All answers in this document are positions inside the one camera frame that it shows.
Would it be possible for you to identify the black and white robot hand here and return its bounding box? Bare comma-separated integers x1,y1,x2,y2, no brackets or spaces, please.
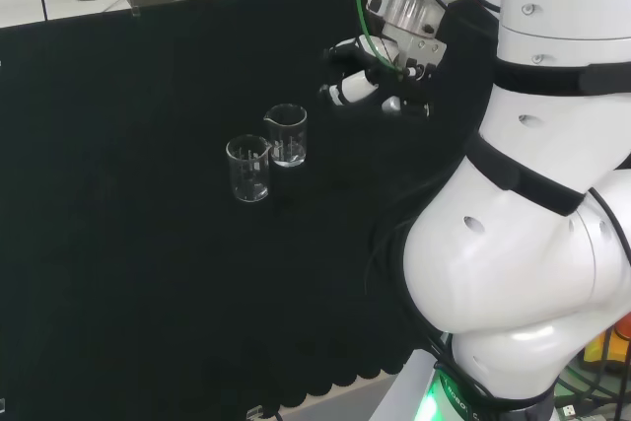
318,35,449,119

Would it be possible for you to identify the clear glass beaker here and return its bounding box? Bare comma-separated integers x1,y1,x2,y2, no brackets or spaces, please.
262,103,309,169
225,134,271,204

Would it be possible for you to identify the black scalloped table cloth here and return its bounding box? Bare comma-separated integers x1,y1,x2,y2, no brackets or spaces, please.
0,0,500,421

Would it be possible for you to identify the green cable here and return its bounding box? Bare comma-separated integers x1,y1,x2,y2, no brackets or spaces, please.
351,0,411,78

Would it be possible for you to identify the yellow stop button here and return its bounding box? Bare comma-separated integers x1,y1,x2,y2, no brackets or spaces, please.
583,311,631,377

